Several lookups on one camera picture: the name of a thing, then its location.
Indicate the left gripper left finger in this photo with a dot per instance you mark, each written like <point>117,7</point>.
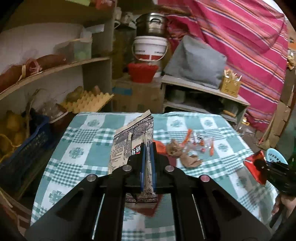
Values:
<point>93,209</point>

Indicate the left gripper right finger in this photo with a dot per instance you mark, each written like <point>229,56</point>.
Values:
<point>202,209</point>

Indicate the red snack wrapper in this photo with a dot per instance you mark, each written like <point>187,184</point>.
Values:
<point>256,164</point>

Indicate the black white patterned box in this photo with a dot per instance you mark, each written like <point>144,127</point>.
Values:
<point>130,140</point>

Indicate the person right hand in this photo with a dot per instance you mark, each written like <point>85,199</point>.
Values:
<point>287,201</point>

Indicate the light blue plastic basket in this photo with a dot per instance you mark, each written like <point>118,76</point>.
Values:
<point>272,155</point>

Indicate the orange clear candy wrappers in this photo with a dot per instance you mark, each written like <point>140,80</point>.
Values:
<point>196,141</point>

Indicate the oil bottle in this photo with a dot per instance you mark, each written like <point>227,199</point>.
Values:
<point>244,121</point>

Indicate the brown crumpled paper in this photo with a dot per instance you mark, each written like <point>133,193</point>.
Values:
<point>174,149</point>

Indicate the orange flat wrapper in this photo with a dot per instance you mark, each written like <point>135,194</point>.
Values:
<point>161,147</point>

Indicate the yellow utensil holder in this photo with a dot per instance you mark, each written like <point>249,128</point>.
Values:
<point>230,84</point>

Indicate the yellow egg tray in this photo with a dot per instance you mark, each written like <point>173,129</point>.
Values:
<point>81,100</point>

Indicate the grey low cabinet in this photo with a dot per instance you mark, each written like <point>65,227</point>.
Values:
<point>183,95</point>

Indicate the cardboard box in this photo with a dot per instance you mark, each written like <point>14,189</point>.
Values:
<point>135,97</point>

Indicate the pink striped curtain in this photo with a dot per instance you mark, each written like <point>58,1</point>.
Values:
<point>253,37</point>

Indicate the red plastic basin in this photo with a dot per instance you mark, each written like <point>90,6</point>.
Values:
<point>141,72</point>

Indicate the grey pillow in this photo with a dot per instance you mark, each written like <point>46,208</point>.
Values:
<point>197,62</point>

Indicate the white plastic bucket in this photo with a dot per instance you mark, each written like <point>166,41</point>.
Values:
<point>151,50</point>

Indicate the steel cooking pot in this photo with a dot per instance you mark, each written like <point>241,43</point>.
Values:
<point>152,24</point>

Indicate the wooden wall shelf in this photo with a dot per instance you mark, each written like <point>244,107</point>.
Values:
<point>54,47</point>

